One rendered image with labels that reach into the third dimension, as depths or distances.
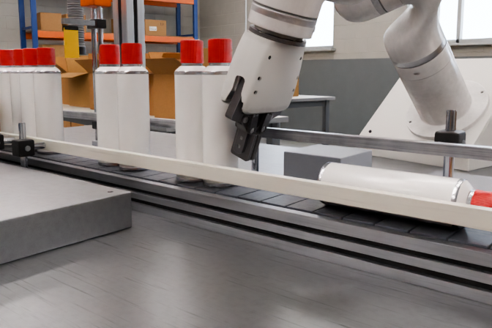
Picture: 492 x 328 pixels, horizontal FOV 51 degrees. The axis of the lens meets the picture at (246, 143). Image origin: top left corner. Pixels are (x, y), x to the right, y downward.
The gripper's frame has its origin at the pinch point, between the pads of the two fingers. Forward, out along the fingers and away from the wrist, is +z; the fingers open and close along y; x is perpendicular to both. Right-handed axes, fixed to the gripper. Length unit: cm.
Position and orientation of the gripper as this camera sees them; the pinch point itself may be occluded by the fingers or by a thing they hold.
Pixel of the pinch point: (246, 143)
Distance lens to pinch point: 71.1
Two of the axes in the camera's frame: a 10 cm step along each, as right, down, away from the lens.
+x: 7.3, 4.2, -5.4
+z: -2.6, 9.0, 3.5
